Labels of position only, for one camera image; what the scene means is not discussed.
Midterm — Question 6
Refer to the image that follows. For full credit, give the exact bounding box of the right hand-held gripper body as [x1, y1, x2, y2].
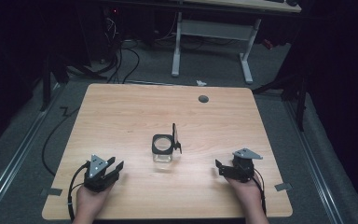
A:
[229, 147, 264, 184]

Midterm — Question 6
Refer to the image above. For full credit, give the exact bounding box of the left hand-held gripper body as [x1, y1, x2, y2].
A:
[83, 154, 121, 192]

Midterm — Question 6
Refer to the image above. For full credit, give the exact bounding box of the person's left hand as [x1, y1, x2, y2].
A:
[75, 182, 114, 222]

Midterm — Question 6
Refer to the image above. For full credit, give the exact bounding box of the person's right hand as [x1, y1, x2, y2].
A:
[226, 175, 265, 217]

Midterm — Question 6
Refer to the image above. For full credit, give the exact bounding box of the grey tape piece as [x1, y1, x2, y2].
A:
[274, 182, 294, 192]
[40, 188, 63, 198]

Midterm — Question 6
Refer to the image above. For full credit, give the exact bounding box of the clear jar with black lid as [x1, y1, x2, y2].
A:
[151, 122, 183, 163]

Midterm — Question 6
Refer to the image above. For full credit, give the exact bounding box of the black metal stand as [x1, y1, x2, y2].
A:
[251, 69, 309, 133]
[39, 52, 108, 112]

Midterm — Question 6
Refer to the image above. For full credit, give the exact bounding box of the white desk with metal legs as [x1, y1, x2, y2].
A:
[171, 0, 303, 85]

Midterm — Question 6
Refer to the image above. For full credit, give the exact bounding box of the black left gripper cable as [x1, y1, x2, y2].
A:
[67, 162, 90, 222]

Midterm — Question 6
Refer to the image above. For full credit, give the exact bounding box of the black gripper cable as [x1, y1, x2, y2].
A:
[67, 162, 90, 222]
[251, 168, 268, 217]

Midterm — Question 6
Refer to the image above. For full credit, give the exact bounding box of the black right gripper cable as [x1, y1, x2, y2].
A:
[251, 168, 268, 217]

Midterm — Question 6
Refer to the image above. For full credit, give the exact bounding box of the black floor cable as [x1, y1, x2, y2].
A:
[41, 105, 81, 177]

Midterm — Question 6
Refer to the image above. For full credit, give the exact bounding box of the metal floor rail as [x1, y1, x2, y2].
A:
[0, 83, 65, 216]
[282, 98, 345, 224]

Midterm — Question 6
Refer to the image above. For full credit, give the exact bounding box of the black cable bundle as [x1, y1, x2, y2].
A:
[101, 8, 141, 85]

